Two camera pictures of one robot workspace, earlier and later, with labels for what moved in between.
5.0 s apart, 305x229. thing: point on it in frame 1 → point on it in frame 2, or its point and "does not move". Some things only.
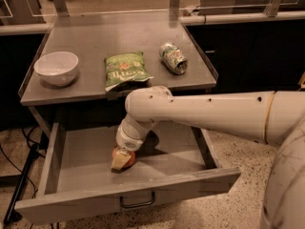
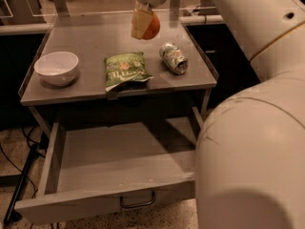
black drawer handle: (138, 204) does not move
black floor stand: (12, 216) does not move
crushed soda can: (173, 58) does not move
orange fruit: (131, 162) → (153, 28)
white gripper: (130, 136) → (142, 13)
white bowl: (57, 68) does not move
